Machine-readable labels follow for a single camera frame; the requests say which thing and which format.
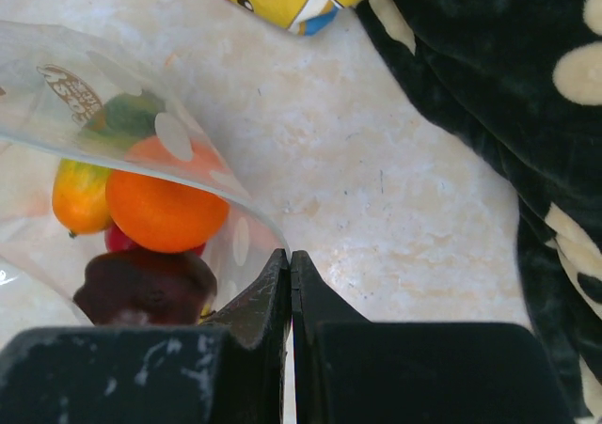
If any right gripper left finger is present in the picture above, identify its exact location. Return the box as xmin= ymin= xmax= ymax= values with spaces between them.
xmin=204 ymin=249 xmax=290 ymax=423

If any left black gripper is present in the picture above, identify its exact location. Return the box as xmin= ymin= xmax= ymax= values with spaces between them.
xmin=1 ymin=327 xmax=249 ymax=423

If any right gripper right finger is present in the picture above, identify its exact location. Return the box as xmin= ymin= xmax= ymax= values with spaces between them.
xmin=291 ymin=251 xmax=573 ymax=423

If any dark maroon toy plum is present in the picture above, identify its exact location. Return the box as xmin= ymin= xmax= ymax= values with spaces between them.
xmin=73 ymin=248 xmax=217 ymax=325

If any red toy apple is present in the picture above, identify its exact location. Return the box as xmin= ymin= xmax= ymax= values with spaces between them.
xmin=103 ymin=224 xmax=207 ymax=259

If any orange toy fruit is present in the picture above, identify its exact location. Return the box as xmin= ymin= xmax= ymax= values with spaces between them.
xmin=104 ymin=134 xmax=231 ymax=255

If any clear dotted zip top bag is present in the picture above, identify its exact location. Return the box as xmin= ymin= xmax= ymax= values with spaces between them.
xmin=1 ymin=22 xmax=286 ymax=340

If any green orange toy mango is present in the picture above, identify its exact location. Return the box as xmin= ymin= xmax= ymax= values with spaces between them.
xmin=52 ymin=90 xmax=166 ymax=238

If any black floral pillow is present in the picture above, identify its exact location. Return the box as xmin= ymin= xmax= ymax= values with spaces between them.
xmin=356 ymin=0 xmax=601 ymax=423

